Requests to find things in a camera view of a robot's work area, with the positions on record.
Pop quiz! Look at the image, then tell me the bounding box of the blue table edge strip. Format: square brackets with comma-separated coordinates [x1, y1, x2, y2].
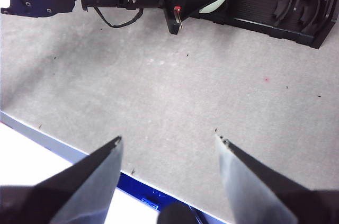
[0, 111, 228, 224]

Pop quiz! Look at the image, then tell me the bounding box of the black plate rack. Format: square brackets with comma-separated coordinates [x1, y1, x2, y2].
[185, 0, 339, 49]

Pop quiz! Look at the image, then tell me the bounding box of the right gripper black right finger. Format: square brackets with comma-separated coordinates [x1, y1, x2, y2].
[215, 135, 339, 224]

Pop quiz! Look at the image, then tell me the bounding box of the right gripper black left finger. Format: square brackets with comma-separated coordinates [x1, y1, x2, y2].
[0, 136, 124, 224]

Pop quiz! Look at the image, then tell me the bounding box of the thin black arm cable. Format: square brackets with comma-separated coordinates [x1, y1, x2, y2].
[94, 6, 144, 29]

